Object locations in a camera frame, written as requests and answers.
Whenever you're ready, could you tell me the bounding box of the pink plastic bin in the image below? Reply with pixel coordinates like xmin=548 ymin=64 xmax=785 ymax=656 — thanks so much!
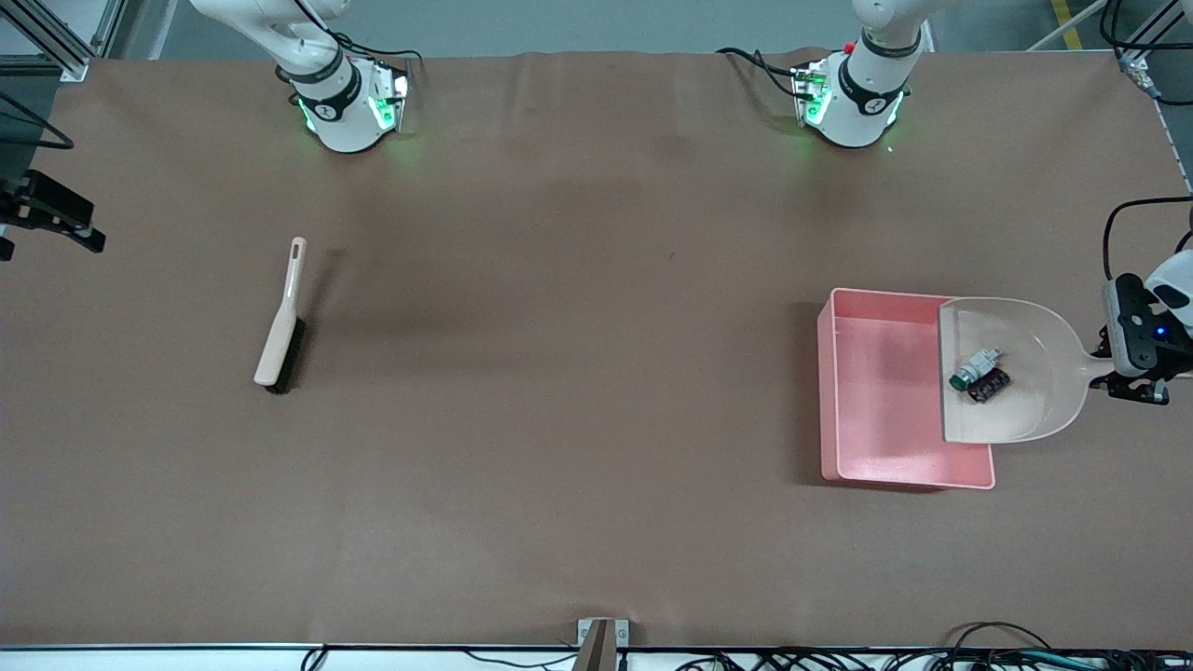
xmin=817 ymin=287 xmax=996 ymax=491

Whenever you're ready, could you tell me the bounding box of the white push-button switch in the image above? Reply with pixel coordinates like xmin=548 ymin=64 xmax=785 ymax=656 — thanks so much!
xmin=949 ymin=348 xmax=1005 ymax=393

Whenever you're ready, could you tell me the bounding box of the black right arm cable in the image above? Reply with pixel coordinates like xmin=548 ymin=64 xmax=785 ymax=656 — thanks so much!
xmin=0 ymin=91 xmax=75 ymax=152

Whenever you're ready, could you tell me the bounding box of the long thin black cable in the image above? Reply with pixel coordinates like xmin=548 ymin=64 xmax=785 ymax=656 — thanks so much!
xmin=462 ymin=651 xmax=581 ymax=671

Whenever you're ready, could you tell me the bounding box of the beige brush with black bristles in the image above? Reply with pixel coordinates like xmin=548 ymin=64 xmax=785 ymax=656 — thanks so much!
xmin=254 ymin=237 xmax=309 ymax=395

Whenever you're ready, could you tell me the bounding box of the dark brown circuit board piece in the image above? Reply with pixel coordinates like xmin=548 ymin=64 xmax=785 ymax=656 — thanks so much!
xmin=967 ymin=368 xmax=1013 ymax=404

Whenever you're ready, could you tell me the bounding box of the tangled black cable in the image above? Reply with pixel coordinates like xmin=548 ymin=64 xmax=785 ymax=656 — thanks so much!
xmin=673 ymin=649 xmax=944 ymax=671

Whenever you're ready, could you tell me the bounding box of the metal bracket with brown post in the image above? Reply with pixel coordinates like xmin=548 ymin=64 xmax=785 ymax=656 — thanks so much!
xmin=577 ymin=618 xmax=630 ymax=671

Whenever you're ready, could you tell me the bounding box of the teal cable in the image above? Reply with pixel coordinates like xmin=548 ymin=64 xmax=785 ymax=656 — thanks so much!
xmin=979 ymin=651 xmax=1110 ymax=671

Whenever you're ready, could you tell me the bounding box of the black looped cable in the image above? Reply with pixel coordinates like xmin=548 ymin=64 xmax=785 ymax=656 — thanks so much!
xmin=941 ymin=621 xmax=1060 ymax=659

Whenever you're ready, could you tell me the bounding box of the black base cable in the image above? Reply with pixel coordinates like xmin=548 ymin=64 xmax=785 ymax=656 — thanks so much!
xmin=716 ymin=47 xmax=808 ymax=100
xmin=294 ymin=0 xmax=426 ymax=68

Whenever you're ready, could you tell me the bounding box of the metal base connector plate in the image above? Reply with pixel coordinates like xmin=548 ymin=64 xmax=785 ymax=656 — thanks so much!
xmin=790 ymin=61 xmax=832 ymax=128
xmin=371 ymin=61 xmax=413 ymax=133

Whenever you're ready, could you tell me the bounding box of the beige plastic dustpan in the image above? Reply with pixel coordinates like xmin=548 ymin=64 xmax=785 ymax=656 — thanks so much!
xmin=938 ymin=296 xmax=1111 ymax=445

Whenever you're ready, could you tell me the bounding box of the thin white diagonal bar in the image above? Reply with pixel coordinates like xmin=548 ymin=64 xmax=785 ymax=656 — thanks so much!
xmin=1025 ymin=0 xmax=1116 ymax=53

